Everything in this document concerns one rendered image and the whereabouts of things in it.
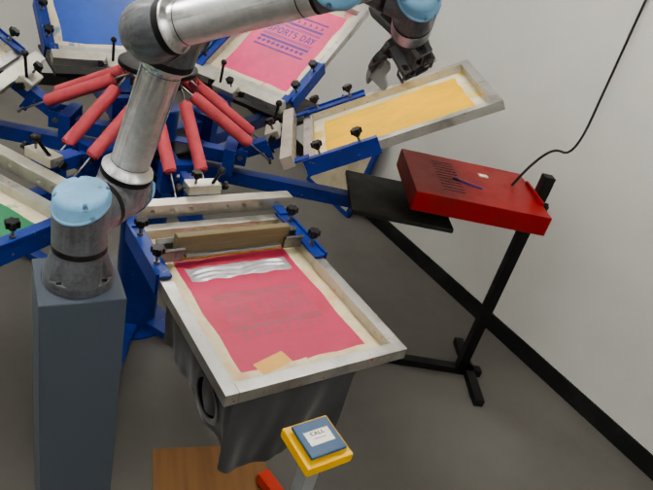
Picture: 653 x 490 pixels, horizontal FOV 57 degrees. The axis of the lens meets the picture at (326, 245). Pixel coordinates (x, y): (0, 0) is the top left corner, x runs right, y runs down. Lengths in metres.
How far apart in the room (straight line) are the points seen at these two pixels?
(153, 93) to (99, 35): 2.05
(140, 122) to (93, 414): 0.74
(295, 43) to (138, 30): 2.30
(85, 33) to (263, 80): 0.88
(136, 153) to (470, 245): 2.84
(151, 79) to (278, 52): 2.08
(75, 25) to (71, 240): 2.10
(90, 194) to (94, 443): 0.70
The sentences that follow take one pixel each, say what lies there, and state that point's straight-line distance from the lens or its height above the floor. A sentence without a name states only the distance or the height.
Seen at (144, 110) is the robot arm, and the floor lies 1.60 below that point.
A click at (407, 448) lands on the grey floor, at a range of 2.95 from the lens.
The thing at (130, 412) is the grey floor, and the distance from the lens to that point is 2.80.
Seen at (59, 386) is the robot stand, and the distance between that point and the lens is 1.57.
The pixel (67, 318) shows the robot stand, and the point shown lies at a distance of 1.43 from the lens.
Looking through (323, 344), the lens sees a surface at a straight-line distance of 1.78.
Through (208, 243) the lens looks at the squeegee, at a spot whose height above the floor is 1.02.
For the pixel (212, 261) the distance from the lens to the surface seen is 2.02.
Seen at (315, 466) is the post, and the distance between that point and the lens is 1.48.
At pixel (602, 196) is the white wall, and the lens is 3.36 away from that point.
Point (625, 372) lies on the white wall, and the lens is 3.45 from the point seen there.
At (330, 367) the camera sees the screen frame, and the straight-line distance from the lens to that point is 1.67.
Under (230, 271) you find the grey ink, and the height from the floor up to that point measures 0.96.
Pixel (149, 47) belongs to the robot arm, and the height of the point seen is 1.77.
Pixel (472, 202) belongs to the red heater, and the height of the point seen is 1.10.
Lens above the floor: 2.08
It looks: 30 degrees down
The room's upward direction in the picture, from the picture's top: 16 degrees clockwise
